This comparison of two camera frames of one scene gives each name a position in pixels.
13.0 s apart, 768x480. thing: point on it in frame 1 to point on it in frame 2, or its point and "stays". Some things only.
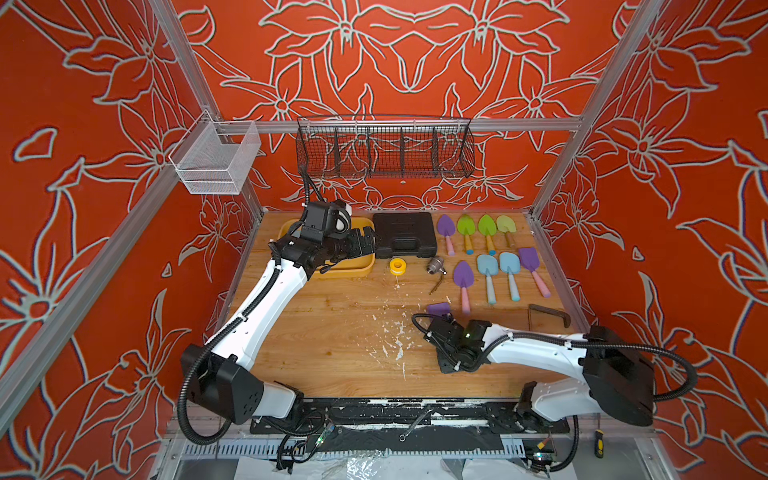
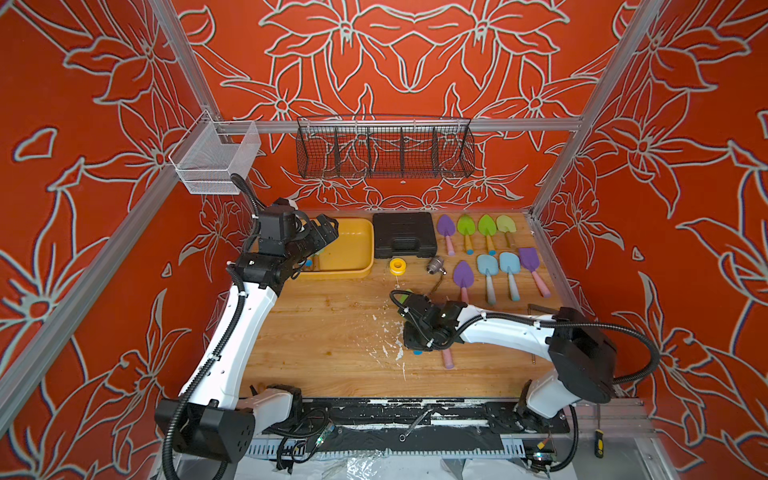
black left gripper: x=357 y=247 to x=331 y=232
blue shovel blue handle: x=488 y=265 stays
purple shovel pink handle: x=447 y=227 stays
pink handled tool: x=463 y=277 stays
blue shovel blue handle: x=510 y=263 stays
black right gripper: x=443 y=365 to x=409 y=338
